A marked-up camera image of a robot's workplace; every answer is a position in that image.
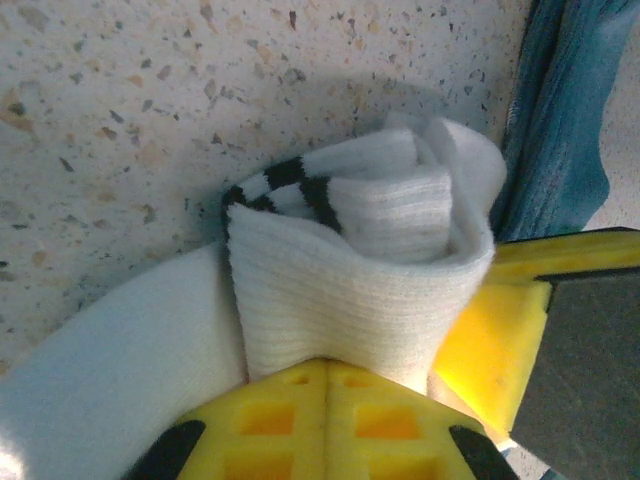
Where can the grey sock green toe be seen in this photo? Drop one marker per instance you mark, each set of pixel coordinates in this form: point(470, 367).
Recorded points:
point(560, 125)

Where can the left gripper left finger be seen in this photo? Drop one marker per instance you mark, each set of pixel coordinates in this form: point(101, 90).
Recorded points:
point(270, 430)

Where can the white sock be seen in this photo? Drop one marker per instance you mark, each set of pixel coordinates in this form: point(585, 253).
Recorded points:
point(350, 280)

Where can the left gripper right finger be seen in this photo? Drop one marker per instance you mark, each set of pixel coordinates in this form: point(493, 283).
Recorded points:
point(390, 430)

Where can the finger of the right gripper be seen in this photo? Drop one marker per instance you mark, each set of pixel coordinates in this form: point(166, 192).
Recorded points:
point(575, 350)

